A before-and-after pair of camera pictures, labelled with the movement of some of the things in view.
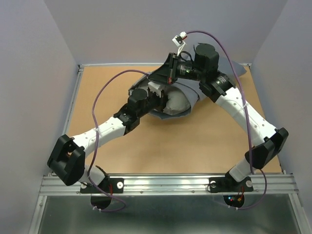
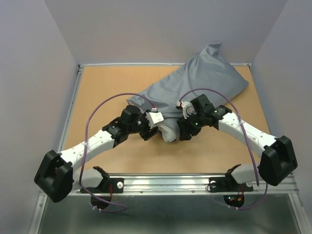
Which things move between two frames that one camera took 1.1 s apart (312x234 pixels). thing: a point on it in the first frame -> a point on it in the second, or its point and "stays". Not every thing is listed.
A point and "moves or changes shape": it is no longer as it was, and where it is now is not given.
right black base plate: x=227 y=184 stays
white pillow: x=178 y=103 -> x=167 y=134
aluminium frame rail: x=174 y=184 stays
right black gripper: x=166 y=73 -> x=185 y=129
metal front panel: x=165 y=214 stays
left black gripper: x=162 y=101 -> x=146 y=135
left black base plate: x=111 y=185 stays
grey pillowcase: x=193 y=90 moves or changes shape
